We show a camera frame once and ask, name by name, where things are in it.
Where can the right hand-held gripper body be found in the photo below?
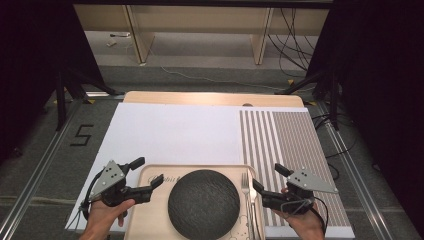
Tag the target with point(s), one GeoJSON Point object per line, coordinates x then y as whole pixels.
{"type": "Point", "coordinates": [310, 181]}

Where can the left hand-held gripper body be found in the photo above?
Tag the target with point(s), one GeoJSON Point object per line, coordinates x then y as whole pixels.
{"type": "Point", "coordinates": [107, 180]}

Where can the beige tray with rabbit print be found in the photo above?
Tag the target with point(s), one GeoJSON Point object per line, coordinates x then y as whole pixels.
{"type": "Point", "coordinates": [150, 216]}

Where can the silver fork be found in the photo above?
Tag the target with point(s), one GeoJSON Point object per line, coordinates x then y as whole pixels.
{"type": "Point", "coordinates": [245, 191]}

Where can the black round plate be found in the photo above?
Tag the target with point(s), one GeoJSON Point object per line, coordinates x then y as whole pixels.
{"type": "Point", "coordinates": [203, 206]}

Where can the person's left hand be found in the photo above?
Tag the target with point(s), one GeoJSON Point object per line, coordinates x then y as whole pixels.
{"type": "Point", "coordinates": [100, 216]}

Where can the person's right hand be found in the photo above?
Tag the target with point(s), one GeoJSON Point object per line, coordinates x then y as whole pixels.
{"type": "Point", "coordinates": [306, 226]}

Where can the striped placemat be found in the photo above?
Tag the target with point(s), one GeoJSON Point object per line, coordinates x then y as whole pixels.
{"type": "Point", "coordinates": [300, 133]}

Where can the white board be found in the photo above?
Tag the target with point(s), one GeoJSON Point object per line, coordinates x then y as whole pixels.
{"type": "Point", "coordinates": [166, 133]}

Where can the yellow floor tape marker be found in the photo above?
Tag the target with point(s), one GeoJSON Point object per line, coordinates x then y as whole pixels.
{"type": "Point", "coordinates": [91, 101]}
{"type": "Point", "coordinates": [291, 81]}

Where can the black metal stand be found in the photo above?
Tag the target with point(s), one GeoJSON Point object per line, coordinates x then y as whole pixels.
{"type": "Point", "coordinates": [60, 100]}
{"type": "Point", "coordinates": [334, 100]}

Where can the small beige floor scrap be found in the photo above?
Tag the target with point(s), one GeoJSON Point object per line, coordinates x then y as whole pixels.
{"type": "Point", "coordinates": [111, 43]}

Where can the small dark floor object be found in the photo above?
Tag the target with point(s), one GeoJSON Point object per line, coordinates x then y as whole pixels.
{"type": "Point", "coordinates": [119, 34]}

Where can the black curtain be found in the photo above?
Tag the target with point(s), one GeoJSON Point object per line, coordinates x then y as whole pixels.
{"type": "Point", "coordinates": [26, 50]}
{"type": "Point", "coordinates": [383, 66]}

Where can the beige wooden desk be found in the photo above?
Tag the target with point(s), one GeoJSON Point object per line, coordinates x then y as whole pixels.
{"type": "Point", "coordinates": [200, 18]}

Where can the metal floor rail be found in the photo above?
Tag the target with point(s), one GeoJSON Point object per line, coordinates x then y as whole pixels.
{"type": "Point", "coordinates": [33, 186]}
{"type": "Point", "coordinates": [360, 186]}

